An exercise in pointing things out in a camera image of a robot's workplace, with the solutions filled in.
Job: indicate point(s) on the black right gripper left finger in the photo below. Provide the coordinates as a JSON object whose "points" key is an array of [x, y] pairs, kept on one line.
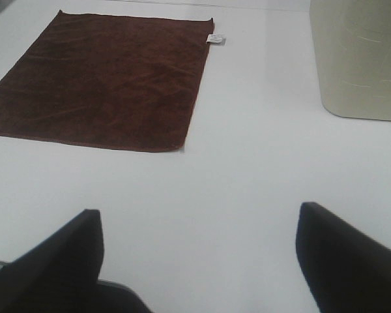
{"points": [[61, 274]]}

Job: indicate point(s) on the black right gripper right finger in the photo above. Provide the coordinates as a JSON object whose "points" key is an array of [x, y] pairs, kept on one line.
{"points": [[346, 271]]}

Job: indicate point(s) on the brown towel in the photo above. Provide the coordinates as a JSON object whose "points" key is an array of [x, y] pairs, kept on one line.
{"points": [[112, 82]]}

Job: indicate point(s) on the beige storage bin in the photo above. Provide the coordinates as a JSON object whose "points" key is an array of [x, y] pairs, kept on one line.
{"points": [[352, 43]]}

